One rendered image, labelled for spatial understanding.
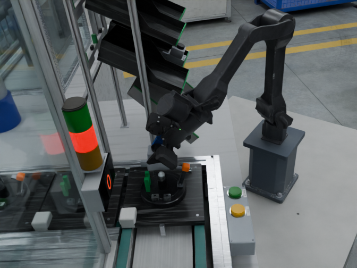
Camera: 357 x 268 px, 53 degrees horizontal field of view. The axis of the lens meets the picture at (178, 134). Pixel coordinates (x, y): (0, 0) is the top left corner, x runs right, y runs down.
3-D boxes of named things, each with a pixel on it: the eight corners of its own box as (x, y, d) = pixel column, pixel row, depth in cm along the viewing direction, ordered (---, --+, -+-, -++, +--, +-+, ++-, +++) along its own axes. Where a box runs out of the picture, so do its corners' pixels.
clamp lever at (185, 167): (183, 181, 109) (189, 163, 104) (183, 186, 107) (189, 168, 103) (171, 179, 108) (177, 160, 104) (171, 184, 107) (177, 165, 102)
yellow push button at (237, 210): (244, 207, 104) (244, 202, 103) (245, 218, 101) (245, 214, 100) (230, 208, 105) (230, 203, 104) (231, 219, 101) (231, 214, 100)
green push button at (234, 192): (240, 190, 110) (240, 185, 109) (242, 200, 107) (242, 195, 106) (227, 191, 110) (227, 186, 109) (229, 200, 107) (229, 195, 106)
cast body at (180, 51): (183, 62, 130) (190, 45, 126) (181, 68, 127) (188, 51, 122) (162, 53, 130) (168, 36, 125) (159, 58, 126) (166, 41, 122)
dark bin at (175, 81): (187, 75, 123) (195, 57, 118) (180, 95, 113) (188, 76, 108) (110, 43, 121) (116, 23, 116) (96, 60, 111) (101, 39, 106)
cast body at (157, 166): (170, 159, 105) (168, 140, 101) (170, 169, 102) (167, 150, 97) (142, 161, 106) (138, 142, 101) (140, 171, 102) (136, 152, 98)
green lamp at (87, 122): (94, 118, 74) (89, 98, 71) (89, 132, 70) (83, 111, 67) (70, 119, 74) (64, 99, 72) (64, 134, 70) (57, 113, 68)
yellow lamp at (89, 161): (104, 155, 80) (100, 137, 77) (100, 170, 76) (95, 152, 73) (83, 156, 80) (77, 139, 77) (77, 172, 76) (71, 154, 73)
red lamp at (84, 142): (100, 137, 77) (94, 118, 74) (95, 152, 73) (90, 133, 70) (77, 139, 77) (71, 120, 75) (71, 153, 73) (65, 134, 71)
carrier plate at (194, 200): (201, 167, 120) (201, 162, 119) (205, 225, 101) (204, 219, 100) (130, 171, 122) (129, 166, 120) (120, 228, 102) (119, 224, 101)
